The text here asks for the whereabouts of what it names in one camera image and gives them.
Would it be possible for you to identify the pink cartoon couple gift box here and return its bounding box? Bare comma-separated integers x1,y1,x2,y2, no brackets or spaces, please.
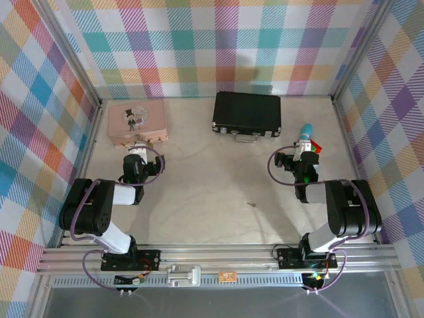
107,100,170,149

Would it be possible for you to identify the blue cylindrical marker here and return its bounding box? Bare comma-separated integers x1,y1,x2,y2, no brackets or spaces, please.
299,123,314,143

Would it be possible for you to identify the small connector board green light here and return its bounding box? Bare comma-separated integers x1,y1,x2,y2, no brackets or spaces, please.
303,272,325,289

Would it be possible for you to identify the silver metal latch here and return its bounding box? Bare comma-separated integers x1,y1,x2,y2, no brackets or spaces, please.
165,264,202,288

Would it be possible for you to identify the perforated metal strip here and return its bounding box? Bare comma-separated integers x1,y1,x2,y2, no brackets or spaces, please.
52,276,335,289

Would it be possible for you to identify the grey clear panel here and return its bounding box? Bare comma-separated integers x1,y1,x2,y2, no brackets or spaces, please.
42,286,398,318

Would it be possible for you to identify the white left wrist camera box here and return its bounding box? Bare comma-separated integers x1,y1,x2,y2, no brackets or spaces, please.
127,145,149,164

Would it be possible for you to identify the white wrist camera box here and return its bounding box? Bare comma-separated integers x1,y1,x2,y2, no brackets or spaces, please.
127,145,149,164
295,140,314,162

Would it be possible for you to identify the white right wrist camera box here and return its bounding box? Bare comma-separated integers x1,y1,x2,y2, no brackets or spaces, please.
295,140,314,162

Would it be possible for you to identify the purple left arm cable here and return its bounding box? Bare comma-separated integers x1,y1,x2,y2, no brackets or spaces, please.
68,144,166,293

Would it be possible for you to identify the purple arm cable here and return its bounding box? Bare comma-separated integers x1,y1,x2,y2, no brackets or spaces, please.
268,144,371,294
68,144,166,293

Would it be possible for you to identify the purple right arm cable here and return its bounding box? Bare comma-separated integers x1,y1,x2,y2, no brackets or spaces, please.
268,144,371,294

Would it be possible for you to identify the aluminium frame floor rail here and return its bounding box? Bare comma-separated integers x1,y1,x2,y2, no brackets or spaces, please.
331,95,382,246
58,99,107,249

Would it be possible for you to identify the black briefcase with silver handle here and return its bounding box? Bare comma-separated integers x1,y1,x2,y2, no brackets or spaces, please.
211,91,282,144

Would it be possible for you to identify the thin aluminium wall base rail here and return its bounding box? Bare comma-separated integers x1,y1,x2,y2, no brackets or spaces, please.
99,94,335,101

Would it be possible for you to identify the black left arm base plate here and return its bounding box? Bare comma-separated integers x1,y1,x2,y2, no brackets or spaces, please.
100,248,162,272

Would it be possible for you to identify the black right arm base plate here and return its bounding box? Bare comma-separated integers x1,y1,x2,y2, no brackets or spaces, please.
276,247,339,270

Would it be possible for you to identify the small connector board with wires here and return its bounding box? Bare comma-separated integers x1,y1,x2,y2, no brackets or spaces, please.
114,273,146,288

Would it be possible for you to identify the aluminium mounting rail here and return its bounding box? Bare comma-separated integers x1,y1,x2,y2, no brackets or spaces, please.
35,243,398,276

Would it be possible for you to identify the aluminium frame corner post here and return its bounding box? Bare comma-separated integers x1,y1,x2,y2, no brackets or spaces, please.
330,0,397,104
32,0,103,107

